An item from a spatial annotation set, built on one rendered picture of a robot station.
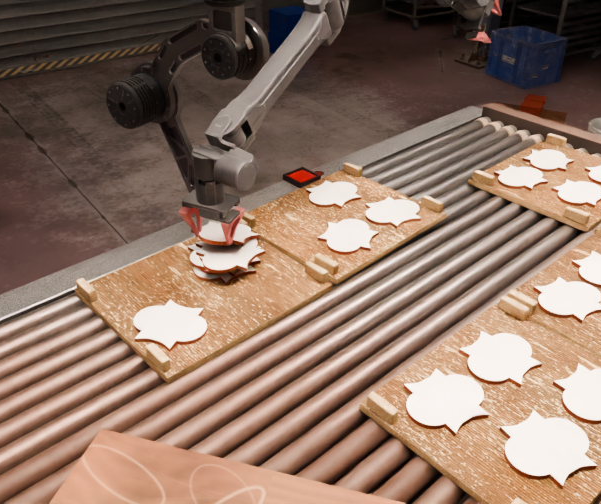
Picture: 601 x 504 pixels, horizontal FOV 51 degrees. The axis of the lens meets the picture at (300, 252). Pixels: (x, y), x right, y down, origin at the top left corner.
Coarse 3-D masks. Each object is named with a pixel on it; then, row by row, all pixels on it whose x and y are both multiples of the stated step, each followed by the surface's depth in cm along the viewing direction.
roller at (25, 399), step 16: (528, 144) 199; (496, 160) 188; (464, 176) 179; (432, 192) 171; (112, 352) 117; (128, 352) 118; (80, 368) 113; (96, 368) 114; (48, 384) 110; (64, 384) 111; (16, 400) 107; (32, 400) 108; (0, 416) 105
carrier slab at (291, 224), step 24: (360, 192) 166; (384, 192) 166; (264, 216) 155; (288, 216) 156; (312, 216) 156; (336, 216) 156; (360, 216) 156; (432, 216) 156; (264, 240) 148; (288, 240) 146; (312, 240) 146; (384, 240) 147; (408, 240) 149; (360, 264) 138
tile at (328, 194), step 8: (328, 184) 168; (336, 184) 168; (344, 184) 168; (352, 184) 168; (312, 192) 164; (320, 192) 164; (328, 192) 164; (336, 192) 164; (344, 192) 164; (352, 192) 164; (312, 200) 160; (320, 200) 161; (328, 200) 161; (336, 200) 161; (344, 200) 161; (352, 200) 162
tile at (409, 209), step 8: (384, 200) 161; (392, 200) 161; (400, 200) 161; (408, 200) 161; (368, 208) 159; (376, 208) 157; (384, 208) 157; (392, 208) 157; (400, 208) 157; (408, 208) 158; (416, 208) 158; (368, 216) 154; (376, 216) 154; (384, 216) 154; (392, 216) 154; (400, 216) 154; (408, 216) 154; (416, 216) 154; (376, 224) 153; (384, 224) 152; (392, 224) 152; (400, 224) 152
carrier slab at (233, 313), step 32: (160, 256) 140; (96, 288) 130; (128, 288) 130; (160, 288) 130; (192, 288) 130; (224, 288) 131; (256, 288) 131; (288, 288) 131; (320, 288) 131; (128, 320) 122; (224, 320) 122; (256, 320) 122; (192, 352) 114
